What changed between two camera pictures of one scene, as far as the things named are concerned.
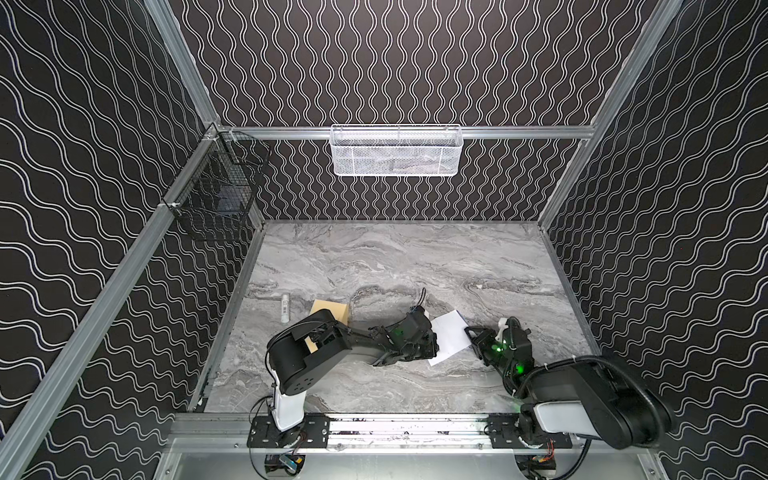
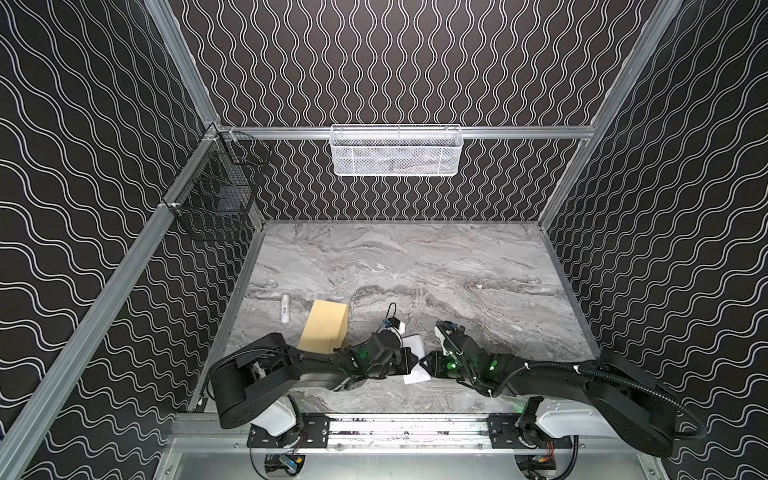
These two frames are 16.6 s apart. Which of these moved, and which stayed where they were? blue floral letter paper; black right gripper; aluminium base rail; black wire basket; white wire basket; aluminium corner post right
Moved: blue floral letter paper; black right gripper
Stayed: aluminium base rail; aluminium corner post right; black wire basket; white wire basket
